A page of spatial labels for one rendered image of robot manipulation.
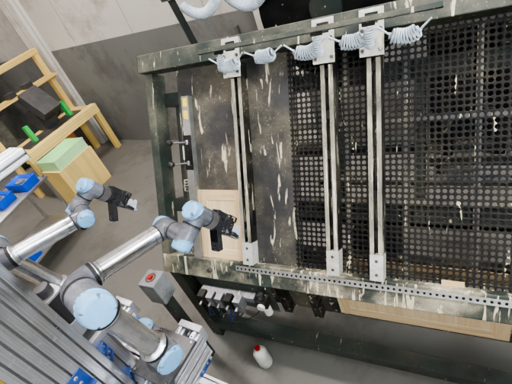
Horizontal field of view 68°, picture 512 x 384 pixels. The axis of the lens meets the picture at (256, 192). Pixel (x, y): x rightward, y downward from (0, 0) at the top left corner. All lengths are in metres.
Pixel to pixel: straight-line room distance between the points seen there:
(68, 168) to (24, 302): 4.07
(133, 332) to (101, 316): 0.17
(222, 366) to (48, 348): 1.57
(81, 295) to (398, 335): 2.05
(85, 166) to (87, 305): 4.44
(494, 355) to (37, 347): 2.36
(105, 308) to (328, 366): 1.76
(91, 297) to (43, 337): 0.37
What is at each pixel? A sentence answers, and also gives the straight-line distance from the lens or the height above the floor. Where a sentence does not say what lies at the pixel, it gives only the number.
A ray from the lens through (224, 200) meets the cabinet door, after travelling 2.15.
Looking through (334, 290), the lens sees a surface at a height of 0.84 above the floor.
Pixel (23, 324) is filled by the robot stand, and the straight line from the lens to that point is 1.56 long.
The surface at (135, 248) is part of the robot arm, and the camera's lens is 1.47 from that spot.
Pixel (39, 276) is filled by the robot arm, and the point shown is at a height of 1.40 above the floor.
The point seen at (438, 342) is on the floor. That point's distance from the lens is 2.76.
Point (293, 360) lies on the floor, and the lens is 2.80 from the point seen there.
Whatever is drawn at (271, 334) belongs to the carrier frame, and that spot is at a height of 0.18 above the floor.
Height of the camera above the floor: 2.43
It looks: 36 degrees down
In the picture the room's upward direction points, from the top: 23 degrees counter-clockwise
